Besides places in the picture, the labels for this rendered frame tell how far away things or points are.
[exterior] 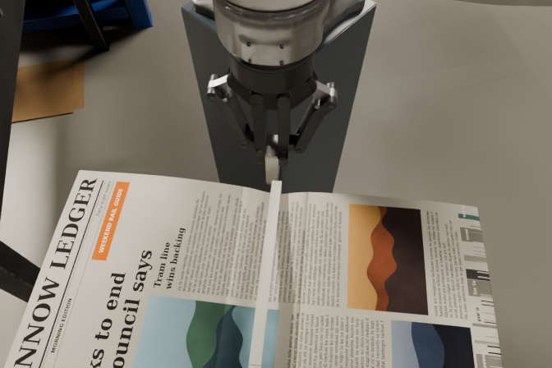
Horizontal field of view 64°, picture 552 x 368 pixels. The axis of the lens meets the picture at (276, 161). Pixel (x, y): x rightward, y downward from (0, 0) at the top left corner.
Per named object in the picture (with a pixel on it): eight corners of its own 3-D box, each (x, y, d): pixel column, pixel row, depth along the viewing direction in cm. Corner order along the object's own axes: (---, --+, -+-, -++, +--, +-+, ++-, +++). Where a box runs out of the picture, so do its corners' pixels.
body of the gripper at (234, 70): (213, 61, 35) (224, 130, 43) (320, 69, 35) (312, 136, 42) (227, -2, 39) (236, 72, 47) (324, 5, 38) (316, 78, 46)
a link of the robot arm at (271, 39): (332, 18, 29) (324, 80, 34) (336, -63, 34) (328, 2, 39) (195, 9, 30) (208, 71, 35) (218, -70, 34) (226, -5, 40)
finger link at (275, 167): (273, 134, 52) (280, 134, 52) (273, 164, 58) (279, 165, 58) (271, 155, 50) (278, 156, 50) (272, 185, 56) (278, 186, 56)
